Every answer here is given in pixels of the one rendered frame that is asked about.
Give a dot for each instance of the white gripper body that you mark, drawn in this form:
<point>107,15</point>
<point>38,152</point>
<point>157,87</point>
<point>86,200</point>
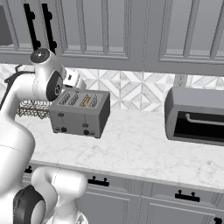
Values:
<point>81,85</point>

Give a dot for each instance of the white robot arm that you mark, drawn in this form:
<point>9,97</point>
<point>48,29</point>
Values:
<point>17,137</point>

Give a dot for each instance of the toasted bread slice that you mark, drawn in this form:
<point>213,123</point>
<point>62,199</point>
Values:
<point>86,101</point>

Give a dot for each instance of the grey four-slot toaster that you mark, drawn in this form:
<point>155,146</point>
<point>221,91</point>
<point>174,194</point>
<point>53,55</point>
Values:
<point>76,119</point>

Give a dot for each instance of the grey toaster oven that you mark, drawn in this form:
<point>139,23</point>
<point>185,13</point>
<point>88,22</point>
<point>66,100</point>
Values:
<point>192,100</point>

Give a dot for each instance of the grey drawer front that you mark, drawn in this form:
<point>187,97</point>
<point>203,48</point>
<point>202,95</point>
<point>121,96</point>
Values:
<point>27,175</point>
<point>116,182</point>
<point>166,192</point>

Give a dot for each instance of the grey base cupboard door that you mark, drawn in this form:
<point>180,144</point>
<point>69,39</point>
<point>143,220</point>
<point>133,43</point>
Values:
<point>175,214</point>
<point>108,208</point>

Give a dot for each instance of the grey wall cupboard door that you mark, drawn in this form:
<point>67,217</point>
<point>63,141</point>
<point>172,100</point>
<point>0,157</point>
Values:
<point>17,26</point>
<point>186,29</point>
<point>93,26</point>

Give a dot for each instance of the grey wall outlet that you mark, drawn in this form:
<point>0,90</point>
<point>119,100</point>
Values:
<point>181,80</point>

